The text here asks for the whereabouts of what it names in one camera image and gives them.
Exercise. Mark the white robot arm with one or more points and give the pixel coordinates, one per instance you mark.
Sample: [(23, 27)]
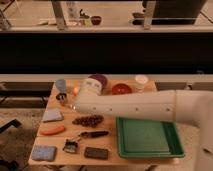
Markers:
[(184, 106)]

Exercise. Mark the purple bowl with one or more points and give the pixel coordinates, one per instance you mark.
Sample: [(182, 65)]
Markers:
[(100, 80)]

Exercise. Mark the blue cloth pad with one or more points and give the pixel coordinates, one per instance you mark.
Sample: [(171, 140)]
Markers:
[(44, 153)]

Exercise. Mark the light blue cup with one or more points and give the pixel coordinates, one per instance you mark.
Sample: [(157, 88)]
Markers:
[(61, 85)]

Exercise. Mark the small metal cup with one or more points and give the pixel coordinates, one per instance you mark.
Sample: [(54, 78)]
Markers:
[(62, 98)]

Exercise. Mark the green plastic tray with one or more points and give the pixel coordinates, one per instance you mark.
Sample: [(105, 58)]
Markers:
[(137, 139)]

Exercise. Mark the grey blue sponge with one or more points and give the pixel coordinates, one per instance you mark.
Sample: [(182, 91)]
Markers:
[(52, 115)]

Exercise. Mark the dark grape bunch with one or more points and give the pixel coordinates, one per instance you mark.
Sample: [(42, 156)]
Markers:
[(88, 121)]

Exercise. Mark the dark rectangular block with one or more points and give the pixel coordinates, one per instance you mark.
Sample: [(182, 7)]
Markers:
[(96, 153)]

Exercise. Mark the white cup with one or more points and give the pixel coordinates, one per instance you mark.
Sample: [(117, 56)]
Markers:
[(140, 82)]

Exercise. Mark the dark red background bowl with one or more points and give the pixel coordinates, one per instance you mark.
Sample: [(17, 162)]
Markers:
[(96, 20)]

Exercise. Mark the orange round fruit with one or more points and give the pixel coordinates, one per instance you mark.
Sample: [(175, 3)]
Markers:
[(75, 90)]

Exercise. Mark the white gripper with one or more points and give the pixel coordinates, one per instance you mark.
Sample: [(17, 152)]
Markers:
[(90, 85)]

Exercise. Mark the orange carrot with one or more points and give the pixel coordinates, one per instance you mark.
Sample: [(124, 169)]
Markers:
[(53, 131)]

